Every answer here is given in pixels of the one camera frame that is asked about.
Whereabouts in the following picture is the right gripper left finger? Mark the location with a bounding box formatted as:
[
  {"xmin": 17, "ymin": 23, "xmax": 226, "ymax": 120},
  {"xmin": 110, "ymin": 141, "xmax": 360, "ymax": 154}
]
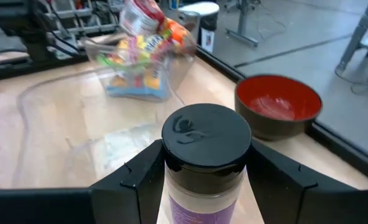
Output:
[{"xmin": 90, "ymin": 139, "xmax": 167, "ymax": 224}]

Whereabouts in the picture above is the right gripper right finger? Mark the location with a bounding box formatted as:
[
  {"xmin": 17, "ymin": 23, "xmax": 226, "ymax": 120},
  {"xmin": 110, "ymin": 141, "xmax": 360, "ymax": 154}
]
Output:
[{"xmin": 245, "ymin": 139, "xmax": 368, "ymax": 224}]

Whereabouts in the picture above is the purple label spice bottle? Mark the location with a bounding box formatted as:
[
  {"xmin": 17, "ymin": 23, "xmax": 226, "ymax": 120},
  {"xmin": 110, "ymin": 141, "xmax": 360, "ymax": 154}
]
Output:
[{"xmin": 156, "ymin": 103, "xmax": 252, "ymax": 224}]

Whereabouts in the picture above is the yellow ramen packet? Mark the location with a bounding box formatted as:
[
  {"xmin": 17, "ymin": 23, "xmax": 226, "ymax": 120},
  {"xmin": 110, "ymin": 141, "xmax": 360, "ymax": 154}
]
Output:
[{"xmin": 104, "ymin": 67, "xmax": 172, "ymax": 102}]

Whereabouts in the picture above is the green red ramen packet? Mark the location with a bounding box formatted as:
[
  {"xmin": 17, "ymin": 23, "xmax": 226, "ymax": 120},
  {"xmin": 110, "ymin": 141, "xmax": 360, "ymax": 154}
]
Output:
[{"xmin": 95, "ymin": 34, "xmax": 172, "ymax": 68}]

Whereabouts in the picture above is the orange ramen packet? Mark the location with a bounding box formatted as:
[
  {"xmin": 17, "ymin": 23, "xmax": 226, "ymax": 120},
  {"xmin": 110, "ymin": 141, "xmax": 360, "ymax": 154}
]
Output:
[{"xmin": 159, "ymin": 17, "xmax": 197, "ymax": 55}]

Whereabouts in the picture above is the roast beef ramen packet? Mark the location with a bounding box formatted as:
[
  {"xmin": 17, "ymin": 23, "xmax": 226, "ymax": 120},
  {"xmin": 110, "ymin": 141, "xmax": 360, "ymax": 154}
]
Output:
[{"xmin": 119, "ymin": 0, "xmax": 167, "ymax": 37}]

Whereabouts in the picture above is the clear plastic bin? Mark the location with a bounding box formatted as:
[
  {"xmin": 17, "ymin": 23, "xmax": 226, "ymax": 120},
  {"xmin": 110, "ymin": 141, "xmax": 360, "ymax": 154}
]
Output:
[
  {"xmin": 11, "ymin": 67, "xmax": 188, "ymax": 189},
  {"xmin": 81, "ymin": 18, "xmax": 199, "ymax": 103}
]

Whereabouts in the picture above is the red black bowl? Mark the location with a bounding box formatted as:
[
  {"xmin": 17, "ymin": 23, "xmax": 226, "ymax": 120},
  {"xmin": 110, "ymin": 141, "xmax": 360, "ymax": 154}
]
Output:
[{"xmin": 234, "ymin": 73, "xmax": 323, "ymax": 141}]

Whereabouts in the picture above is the grey metal stand base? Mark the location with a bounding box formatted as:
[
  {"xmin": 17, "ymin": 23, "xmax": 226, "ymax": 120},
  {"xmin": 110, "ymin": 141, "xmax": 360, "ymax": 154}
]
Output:
[{"xmin": 224, "ymin": 0, "xmax": 259, "ymax": 48}]

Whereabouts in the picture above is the white trash can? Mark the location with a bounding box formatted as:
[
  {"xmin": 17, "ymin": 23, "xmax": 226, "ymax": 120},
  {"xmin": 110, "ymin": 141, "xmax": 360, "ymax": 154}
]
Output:
[{"xmin": 177, "ymin": 1, "xmax": 221, "ymax": 54}]

